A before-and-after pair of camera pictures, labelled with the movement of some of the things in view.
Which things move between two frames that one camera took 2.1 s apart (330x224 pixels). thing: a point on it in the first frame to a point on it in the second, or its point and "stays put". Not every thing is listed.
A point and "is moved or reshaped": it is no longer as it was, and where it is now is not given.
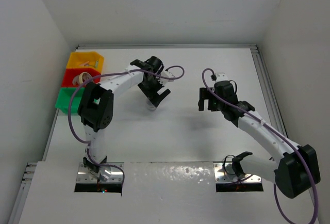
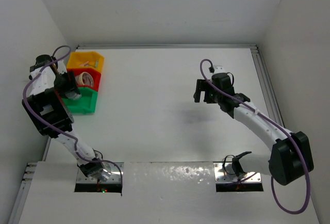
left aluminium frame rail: (28, 176) stays put
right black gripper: (205, 94) to (202, 85)
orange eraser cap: (85, 64) stays put
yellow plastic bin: (89, 60) stays put
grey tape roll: (76, 80) is moved or reshaped
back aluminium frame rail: (167, 46) stays put
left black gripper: (153, 96) to (70, 86)
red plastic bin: (70, 73) stays put
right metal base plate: (225, 173) stays put
